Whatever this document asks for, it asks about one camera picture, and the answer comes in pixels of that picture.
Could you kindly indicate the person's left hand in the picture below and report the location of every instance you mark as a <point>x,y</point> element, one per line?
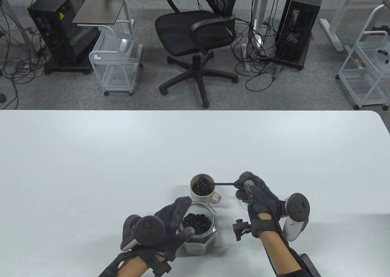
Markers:
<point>173,216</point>

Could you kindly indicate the person's right hand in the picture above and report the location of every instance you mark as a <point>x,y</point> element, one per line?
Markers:
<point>262,197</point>

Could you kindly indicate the small coffee beans heap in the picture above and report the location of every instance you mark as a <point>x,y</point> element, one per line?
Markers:
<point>204,191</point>

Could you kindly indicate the octagonal glass jar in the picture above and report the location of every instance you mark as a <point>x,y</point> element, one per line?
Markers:
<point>201,245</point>

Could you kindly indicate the black measuring scoop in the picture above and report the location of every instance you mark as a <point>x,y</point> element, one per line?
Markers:
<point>224,184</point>

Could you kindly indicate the black forearm battery pack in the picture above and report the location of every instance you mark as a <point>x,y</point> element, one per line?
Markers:
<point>309,264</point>

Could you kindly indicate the person's right forearm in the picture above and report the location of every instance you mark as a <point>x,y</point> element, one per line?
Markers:
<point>280,249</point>

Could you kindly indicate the person's left forearm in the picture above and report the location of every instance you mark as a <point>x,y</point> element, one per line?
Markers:
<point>134,266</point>

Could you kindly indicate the black white left hand controller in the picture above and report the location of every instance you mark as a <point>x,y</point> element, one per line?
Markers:
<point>149,229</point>

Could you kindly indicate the black white hand controller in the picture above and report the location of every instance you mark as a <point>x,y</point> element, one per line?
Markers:
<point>149,229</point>
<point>298,208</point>

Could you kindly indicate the black white right hand controller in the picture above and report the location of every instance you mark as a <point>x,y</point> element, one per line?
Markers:
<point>298,208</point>

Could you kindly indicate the white power strip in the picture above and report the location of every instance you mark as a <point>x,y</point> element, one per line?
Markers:
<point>246,65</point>

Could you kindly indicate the white cart with brown-top table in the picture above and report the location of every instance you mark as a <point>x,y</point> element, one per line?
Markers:
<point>106,60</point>

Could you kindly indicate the black mesh office chair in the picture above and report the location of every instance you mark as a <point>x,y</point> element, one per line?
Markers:
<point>182,30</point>

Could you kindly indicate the white desk column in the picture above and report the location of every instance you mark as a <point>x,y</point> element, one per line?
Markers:
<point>259,2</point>

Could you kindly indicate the black computer tower yellow sticker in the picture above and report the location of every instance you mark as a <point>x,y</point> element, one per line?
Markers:
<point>58,30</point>

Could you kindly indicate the brown top side table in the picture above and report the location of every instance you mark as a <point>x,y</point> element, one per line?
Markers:
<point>100,8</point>

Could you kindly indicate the grey desk leg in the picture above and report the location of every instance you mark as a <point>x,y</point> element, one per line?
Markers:
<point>23,34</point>

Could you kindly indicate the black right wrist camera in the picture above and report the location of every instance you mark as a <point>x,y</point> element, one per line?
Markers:
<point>240,228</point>

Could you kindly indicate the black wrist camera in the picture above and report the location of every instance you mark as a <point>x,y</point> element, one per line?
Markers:
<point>161,266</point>
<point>240,228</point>

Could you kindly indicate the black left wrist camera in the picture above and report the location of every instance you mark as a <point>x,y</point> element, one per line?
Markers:
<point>161,266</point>

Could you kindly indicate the white desk frame dark top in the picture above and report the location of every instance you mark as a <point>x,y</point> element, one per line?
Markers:
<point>330,33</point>

